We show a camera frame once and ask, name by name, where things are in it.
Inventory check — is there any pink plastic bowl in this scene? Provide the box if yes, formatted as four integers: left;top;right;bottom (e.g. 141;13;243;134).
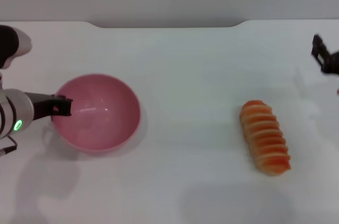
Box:
51;74;141;153

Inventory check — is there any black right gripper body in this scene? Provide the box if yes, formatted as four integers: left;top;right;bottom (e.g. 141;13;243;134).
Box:
319;51;339;76

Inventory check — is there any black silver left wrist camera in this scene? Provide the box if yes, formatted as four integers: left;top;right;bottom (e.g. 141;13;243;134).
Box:
0;24;33;70

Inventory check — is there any orange striped bread loaf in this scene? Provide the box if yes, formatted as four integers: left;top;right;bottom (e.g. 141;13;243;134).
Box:
239;100;292;177

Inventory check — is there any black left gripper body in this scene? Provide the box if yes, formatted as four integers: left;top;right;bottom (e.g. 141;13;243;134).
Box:
24;92;58;122

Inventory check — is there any grey left wrist cable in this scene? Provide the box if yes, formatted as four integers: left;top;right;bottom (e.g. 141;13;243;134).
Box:
0;136;19;156

